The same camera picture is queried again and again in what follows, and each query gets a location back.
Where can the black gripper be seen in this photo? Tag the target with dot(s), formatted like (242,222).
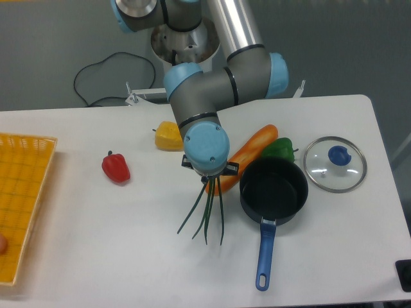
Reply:
(230,169)

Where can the green onion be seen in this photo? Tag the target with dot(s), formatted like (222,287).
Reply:
(213,187)

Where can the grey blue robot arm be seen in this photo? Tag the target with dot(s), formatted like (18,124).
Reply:
(206,144)

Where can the orange bread loaf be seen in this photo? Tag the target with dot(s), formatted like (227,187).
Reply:
(248,153)

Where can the green bell pepper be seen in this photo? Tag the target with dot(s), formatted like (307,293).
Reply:
(281,148)

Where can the yellow bell pepper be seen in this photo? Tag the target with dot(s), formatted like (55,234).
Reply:
(168,138)

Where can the glass lid blue knob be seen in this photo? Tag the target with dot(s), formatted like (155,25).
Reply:
(334,164)

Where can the red bell pepper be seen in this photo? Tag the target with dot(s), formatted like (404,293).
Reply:
(116,168)

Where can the black device at edge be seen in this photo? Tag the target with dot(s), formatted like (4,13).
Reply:
(403,268)

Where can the yellow woven basket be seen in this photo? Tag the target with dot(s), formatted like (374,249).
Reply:
(25,162)

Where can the black pot blue handle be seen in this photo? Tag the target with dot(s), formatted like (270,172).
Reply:
(272,191)

